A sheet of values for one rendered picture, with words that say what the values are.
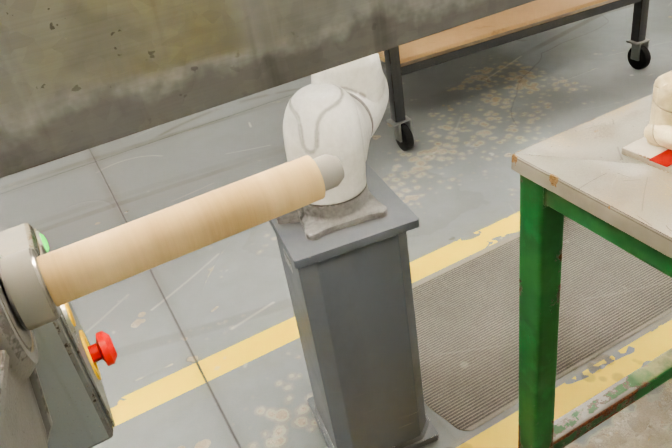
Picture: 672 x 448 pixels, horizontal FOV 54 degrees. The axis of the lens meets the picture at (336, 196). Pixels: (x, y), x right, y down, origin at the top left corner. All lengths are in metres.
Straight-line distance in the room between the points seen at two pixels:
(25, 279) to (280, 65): 0.22
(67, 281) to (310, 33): 0.23
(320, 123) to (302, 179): 0.84
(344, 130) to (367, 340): 0.50
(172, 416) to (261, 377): 0.28
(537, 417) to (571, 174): 0.59
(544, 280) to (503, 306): 0.99
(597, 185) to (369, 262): 0.54
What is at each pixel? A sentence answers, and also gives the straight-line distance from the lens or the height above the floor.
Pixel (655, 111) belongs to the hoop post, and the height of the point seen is 1.00.
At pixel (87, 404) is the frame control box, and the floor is 0.98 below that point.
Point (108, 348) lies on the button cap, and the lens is 0.79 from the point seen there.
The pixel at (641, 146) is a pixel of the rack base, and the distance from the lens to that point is 1.12.
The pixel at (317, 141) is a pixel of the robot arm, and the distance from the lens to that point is 1.28.
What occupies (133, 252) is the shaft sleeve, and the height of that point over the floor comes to 1.26.
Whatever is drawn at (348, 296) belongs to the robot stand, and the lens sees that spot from 1.42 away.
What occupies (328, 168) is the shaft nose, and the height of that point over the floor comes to 1.26.
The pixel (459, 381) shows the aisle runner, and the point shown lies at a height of 0.00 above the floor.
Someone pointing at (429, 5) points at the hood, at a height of 1.40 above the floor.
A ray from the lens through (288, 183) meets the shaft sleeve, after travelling 0.43.
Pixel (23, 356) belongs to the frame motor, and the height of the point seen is 1.24.
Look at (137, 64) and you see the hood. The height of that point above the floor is 1.41.
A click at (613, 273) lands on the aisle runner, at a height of 0.00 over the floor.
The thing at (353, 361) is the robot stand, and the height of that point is 0.37.
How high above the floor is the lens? 1.47
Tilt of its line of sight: 32 degrees down
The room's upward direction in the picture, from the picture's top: 9 degrees counter-clockwise
